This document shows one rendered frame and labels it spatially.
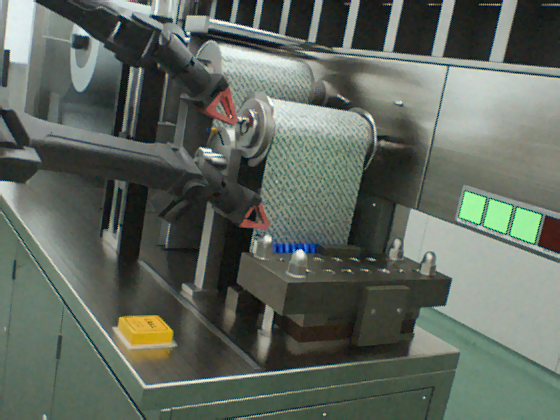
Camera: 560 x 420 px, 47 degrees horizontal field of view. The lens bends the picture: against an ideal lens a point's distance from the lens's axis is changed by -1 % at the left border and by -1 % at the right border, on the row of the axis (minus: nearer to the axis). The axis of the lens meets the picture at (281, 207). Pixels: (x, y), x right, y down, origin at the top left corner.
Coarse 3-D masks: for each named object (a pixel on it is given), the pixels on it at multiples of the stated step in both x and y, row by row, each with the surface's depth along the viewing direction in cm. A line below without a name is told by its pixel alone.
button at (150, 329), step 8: (120, 320) 107; (128, 320) 107; (136, 320) 107; (144, 320) 108; (152, 320) 108; (160, 320) 109; (120, 328) 107; (128, 328) 104; (136, 328) 104; (144, 328) 105; (152, 328) 105; (160, 328) 106; (168, 328) 106; (128, 336) 104; (136, 336) 102; (144, 336) 103; (152, 336) 104; (160, 336) 105; (168, 336) 105; (136, 344) 103; (144, 344) 103
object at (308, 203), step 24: (288, 168) 125; (312, 168) 128; (336, 168) 132; (360, 168) 135; (264, 192) 124; (288, 192) 127; (312, 192) 130; (336, 192) 133; (288, 216) 128; (312, 216) 132; (336, 216) 135; (288, 240) 130; (312, 240) 133; (336, 240) 137
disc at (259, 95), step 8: (248, 96) 129; (256, 96) 126; (264, 96) 124; (264, 104) 123; (272, 104) 122; (272, 112) 121; (272, 120) 121; (272, 128) 121; (272, 136) 121; (264, 152) 123; (248, 160) 127; (256, 160) 125
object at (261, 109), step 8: (248, 104) 127; (256, 104) 124; (240, 112) 129; (264, 112) 122; (264, 120) 121; (264, 128) 121; (264, 136) 122; (368, 136) 136; (256, 144) 123; (264, 144) 123; (368, 144) 136; (248, 152) 126; (256, 152) 123
